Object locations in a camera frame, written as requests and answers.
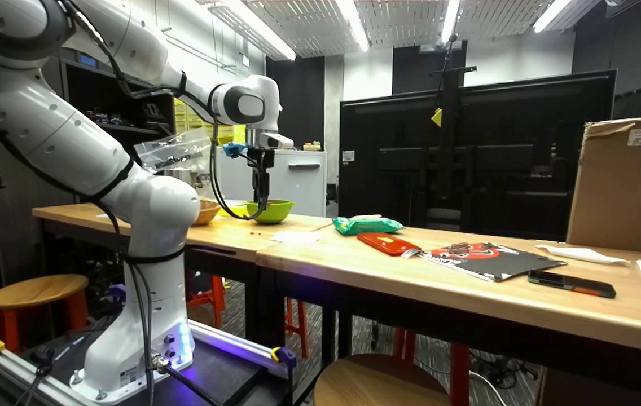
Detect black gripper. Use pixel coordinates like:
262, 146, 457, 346
246, 146, 278, 211

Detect white tissue piece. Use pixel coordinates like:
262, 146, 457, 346
270, 229, 323, 249

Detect aluminium robot base platform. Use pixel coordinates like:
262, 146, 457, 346
0, 318, 297, 406

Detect green plastic bowl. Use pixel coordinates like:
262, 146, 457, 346
244, 199, 296, 225

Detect grey cabinet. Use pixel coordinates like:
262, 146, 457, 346
216, 150, 329, 220

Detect woven wicker basket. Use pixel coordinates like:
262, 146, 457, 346
191, 197, 223, 229

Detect yellow storage bins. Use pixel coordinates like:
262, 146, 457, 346
172, 98, 251, 150

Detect clear printed plastic bag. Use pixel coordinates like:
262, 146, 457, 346
135, 136, 214, 183

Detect green snack bag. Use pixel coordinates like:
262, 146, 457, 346
332, 214, 405, 239

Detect red snack packet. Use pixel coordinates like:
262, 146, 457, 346
353, 233, 425, 260

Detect dark storage shelf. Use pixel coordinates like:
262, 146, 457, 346
0, 44, 181, 284

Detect ceiling light strip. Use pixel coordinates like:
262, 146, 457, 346
332, 0, 373, 54
531, 0, 572, 37
437, 0, 463, 46

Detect round wooden stool orange legs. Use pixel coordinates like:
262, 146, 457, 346
0, 274, 89, 355
312, 355, 453, 406

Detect large black monitor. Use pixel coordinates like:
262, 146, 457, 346
335, 70, 615, 245

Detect black phone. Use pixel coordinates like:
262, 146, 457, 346
526, 268, 618, 300

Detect brown cardboard box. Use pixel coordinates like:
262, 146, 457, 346
564, 114, 641, 258

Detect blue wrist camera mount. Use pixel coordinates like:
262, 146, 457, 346
221, 143, 252, 160

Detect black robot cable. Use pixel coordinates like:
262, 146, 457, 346
0, 0, 264, 406

